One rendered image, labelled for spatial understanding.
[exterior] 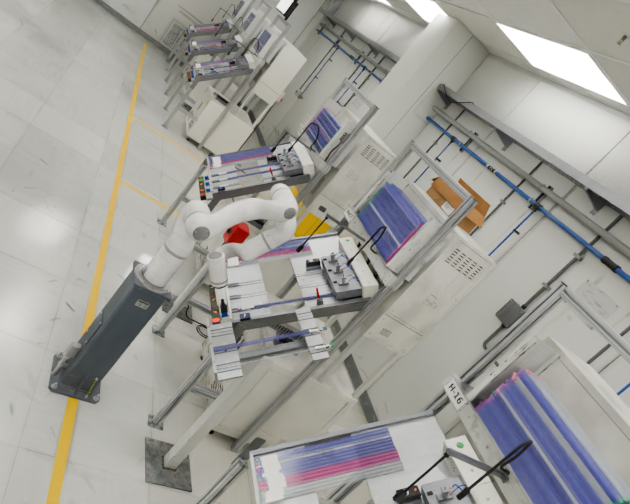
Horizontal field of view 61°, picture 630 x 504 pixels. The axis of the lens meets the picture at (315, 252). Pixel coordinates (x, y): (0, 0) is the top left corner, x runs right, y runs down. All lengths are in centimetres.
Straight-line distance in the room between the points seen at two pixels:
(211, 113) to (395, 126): 242
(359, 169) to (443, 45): 224
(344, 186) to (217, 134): 341
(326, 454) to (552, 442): 76
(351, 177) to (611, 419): 260
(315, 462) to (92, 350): 122
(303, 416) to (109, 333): 120
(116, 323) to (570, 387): 188
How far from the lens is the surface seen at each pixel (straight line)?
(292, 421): 322
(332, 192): 403
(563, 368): 214
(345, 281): 274
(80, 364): 280
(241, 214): 238
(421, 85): 589
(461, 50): 598
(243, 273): 300
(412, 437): 214
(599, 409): 204
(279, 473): 205
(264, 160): 429
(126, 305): 256
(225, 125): 714
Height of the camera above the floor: 196
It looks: 17 degrees down
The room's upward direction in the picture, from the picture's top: 41 degrees clockwise
